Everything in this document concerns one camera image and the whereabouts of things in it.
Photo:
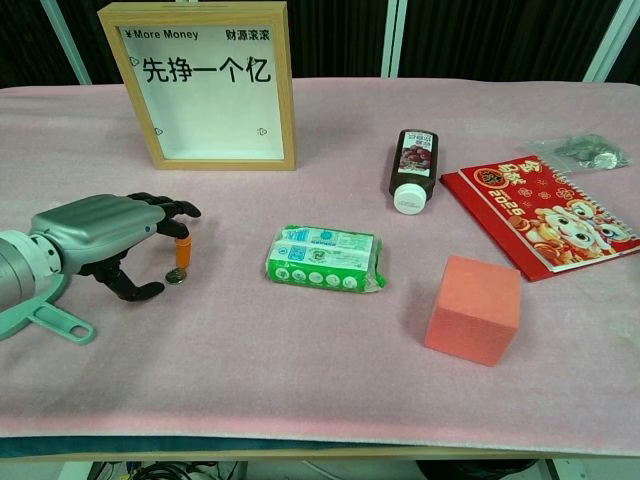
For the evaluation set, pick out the green tissue pack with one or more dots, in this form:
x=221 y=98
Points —
x=322 y=260

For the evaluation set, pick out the silver coin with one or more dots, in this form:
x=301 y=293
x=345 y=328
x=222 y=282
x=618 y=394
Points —
x=175 y=276

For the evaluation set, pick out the dark bottle white cap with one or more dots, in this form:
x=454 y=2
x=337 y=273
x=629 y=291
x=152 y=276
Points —
x=412 y=160

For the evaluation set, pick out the white upright frame post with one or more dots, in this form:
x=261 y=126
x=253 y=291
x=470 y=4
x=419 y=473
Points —
x=392 y=35

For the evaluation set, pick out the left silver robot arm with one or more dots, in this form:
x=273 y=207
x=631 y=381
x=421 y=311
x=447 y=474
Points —
x=17 y=270

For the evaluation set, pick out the pink foam cube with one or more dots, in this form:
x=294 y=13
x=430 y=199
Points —
x=475 y=310

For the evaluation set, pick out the wooden framed coin bank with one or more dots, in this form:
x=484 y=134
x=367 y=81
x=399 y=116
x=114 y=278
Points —
x=210 y=100

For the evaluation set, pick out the teal plastic brush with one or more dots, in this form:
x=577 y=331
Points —
x=55 y=320

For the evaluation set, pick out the pink foam table cover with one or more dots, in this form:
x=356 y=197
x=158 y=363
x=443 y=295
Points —
x=250 y=360

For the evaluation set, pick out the clear bag of coins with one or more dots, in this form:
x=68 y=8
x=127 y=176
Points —
x=580 y=150

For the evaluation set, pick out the white slanted frame post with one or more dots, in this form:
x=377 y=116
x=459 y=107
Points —
x=67 y=40
x=612 y=40

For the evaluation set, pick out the black round object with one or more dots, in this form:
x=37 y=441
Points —
x=475 y=471

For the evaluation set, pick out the red spiral calendar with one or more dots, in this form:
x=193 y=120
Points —
x=545 y=215

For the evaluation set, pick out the black pleated curtain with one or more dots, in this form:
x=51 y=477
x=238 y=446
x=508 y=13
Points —
x=500 y=35

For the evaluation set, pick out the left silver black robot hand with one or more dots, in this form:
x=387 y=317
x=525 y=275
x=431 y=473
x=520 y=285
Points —
x=100 y=225

